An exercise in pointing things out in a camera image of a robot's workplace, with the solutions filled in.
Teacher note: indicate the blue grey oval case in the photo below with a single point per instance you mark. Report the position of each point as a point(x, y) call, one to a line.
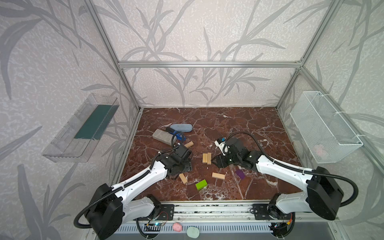
point(185, 128)

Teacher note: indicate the circuit board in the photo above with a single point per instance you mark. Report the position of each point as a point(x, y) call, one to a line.
point(281, 230)
point(154, 226)

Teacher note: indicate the mint green blob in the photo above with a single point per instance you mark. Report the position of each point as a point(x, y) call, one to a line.
point(193, 232)

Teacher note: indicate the aluminium front rail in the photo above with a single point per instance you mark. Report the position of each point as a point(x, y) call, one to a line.
point(194, 211)

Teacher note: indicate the clear plastic wall bin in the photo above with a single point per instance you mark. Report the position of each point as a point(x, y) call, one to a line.
point(77, 140)

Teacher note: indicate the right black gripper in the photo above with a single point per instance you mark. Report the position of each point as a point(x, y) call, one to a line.
point(224, 159)

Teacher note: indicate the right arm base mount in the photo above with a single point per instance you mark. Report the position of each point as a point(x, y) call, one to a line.
point(264, 212)

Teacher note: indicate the pink eraser blob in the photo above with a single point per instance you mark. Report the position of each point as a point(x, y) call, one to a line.
point(177, 227)

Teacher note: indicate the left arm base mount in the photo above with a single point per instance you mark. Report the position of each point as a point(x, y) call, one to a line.
point(161, 213)

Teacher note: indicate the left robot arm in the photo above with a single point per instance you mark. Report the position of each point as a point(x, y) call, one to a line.
point(112, 206)

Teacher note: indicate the green block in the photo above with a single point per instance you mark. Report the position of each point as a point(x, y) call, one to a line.
point(202, 184)

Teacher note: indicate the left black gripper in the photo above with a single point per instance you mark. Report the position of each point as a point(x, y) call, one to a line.
point(182, 163)

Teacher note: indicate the pink object in basket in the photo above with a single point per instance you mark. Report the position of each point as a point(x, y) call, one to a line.
point(320, 151)

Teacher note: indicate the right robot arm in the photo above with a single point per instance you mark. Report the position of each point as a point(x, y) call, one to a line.
point(318, 194)

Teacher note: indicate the wood block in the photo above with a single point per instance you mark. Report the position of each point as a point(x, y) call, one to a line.
point(183, 178)
point(209, 158)
point(205, 158)
point(189, 144)
point(218, 176)

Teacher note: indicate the white wire wall basket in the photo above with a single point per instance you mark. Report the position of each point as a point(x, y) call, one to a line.
point(321, 124)

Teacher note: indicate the blue stapler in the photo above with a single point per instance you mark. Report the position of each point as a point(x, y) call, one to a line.
point(179, 135)

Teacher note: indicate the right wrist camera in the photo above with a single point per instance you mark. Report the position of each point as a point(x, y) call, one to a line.
point(221, 144)

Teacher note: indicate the grey rectangular sponge block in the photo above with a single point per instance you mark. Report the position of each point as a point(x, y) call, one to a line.
point(164, 137)

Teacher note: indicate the right circuit board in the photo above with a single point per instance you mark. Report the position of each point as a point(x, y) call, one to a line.
point(281, 230)

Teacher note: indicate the purple block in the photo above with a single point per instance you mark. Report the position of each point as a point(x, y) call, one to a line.
point(240, 174)

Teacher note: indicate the left circuit board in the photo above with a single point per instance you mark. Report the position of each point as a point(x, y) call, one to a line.
point(154, 226)

